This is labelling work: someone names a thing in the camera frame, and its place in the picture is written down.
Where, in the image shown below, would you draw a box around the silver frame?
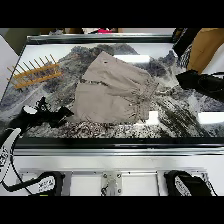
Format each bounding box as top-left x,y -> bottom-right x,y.
0,147 -> 224,197

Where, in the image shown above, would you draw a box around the beige shorts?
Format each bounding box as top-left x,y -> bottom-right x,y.
71,50 -> 160,125

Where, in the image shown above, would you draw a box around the wooden peg rack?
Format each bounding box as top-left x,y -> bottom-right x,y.
5,54 -> 64,90

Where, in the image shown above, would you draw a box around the checked shirt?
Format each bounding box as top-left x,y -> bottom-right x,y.
177,44 -> 195,70

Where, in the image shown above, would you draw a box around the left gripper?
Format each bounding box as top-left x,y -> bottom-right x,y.
48,106 -> 75,129

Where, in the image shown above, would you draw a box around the black cable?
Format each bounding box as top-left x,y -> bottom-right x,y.
8,146 -> 35,197

